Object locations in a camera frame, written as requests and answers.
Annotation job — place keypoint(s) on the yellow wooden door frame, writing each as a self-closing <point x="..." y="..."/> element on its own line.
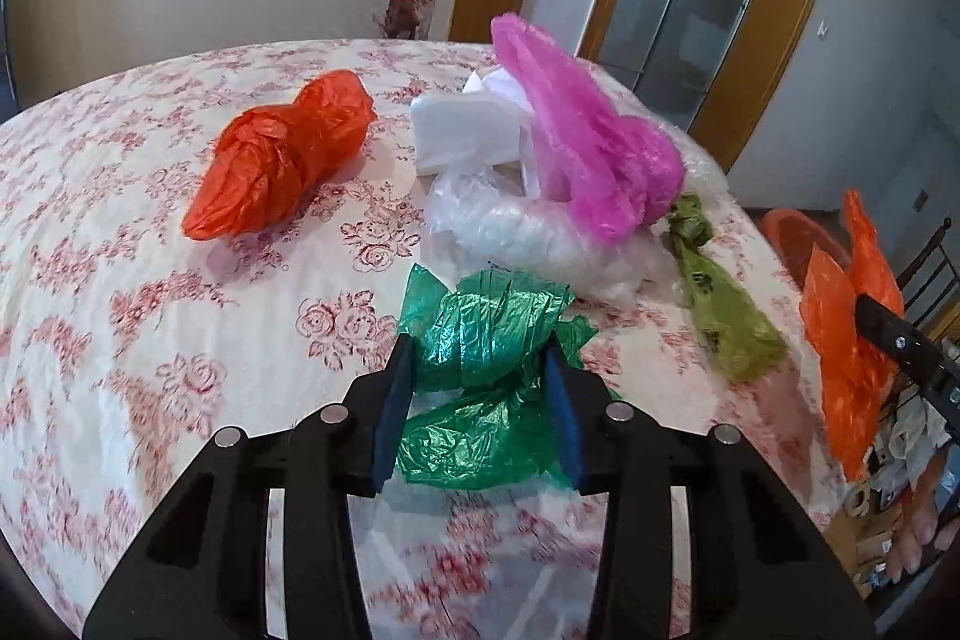
<point x="780" y="70"/>

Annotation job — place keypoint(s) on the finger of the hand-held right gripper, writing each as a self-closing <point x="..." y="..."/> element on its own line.
<point x="907" y="351"/>

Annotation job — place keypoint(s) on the wall socket plate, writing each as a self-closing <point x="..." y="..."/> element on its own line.
<point x="919" y="201"/>

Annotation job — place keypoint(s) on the pink bubble plastic bag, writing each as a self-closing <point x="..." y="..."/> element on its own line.
<point x="585" y="138"/>

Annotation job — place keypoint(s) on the olive green plastic bag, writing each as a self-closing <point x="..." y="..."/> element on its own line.
<point x="712" y="302"/>

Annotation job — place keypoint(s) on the white light switch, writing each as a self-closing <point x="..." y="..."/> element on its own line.
<point x="823" y="29"/>

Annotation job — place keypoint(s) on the white plastic bag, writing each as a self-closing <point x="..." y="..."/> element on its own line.
<point x="465" y="130"/>
<point x="904" y="434"/>

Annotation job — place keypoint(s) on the floral tablecloth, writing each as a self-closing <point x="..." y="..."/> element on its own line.
<point x="150" y="310"/>

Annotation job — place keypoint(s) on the clear plastic wrap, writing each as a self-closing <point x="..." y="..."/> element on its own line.
<point x="510" y="227"/>

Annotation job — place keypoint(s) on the red-orange plastic bag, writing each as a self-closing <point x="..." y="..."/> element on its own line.
<point x="277" y="160"/>

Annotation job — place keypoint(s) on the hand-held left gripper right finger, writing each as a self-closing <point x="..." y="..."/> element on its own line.
<point x="562" y="422"/>

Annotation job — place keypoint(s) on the orange plastic bag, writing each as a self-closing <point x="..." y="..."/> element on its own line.
<point x="840" y="340"/>

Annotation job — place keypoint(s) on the person's right hand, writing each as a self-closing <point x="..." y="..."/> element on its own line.
<point x="919" y="520"/>

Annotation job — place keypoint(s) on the orange plastic waste basket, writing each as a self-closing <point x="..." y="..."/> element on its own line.
<point x="787" y="231"/>

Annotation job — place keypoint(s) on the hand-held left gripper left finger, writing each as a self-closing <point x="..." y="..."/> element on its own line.
<point x="394" y="415"/>

